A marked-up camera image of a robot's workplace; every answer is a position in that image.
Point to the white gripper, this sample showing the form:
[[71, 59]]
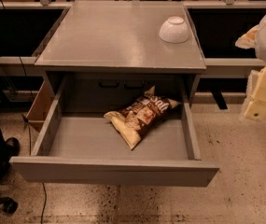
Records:
[[256, 109]]

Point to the brown chip bag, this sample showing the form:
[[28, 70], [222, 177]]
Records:
[[134, 122]]

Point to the grey cabinet with counter top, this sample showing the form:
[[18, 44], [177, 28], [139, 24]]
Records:
[[111, 40]]

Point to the open grey top drawer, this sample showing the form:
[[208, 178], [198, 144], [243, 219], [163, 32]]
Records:
[[78, 145]]

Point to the white upside-down bowl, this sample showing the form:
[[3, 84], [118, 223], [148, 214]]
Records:
[[174, 30]]

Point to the wooden side panel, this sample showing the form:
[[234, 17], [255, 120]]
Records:
[[39, 108]]

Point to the black shoe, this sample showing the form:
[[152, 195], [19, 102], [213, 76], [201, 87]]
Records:
[[10, 148]]

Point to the black office chair base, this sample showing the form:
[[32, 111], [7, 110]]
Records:
[[9, 206]]

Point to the right black drawer handle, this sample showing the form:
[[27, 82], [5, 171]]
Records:
[[133, 84]]

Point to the black drawer handle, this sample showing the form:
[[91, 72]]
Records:
[[133, 84], [108, 83]]

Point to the left black drawer handle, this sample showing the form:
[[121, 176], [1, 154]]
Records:
[[108, 83]]

